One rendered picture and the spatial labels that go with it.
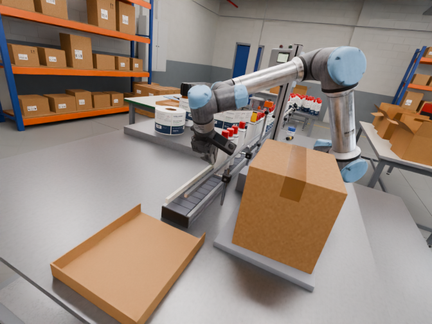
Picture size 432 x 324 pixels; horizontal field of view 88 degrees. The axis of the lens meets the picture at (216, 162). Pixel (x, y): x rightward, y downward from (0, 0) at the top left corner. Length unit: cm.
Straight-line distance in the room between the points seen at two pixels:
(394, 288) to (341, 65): 69
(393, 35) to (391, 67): 87
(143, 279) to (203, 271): 16
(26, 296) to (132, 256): 88
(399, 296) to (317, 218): 36
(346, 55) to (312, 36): 816
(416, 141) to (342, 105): 183
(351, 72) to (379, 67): 806
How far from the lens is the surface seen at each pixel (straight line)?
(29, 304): 149
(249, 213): 65
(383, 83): 896
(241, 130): 121
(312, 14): 915
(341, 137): 99
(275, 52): 148
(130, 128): 157
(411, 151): 274
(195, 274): 67
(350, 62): 88
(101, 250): 74
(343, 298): 78
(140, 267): 68
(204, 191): 90
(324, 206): 62
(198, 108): 72
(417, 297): 94
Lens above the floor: 135
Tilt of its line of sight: 24 degrees down
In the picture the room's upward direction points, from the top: 9 degrees clockwise
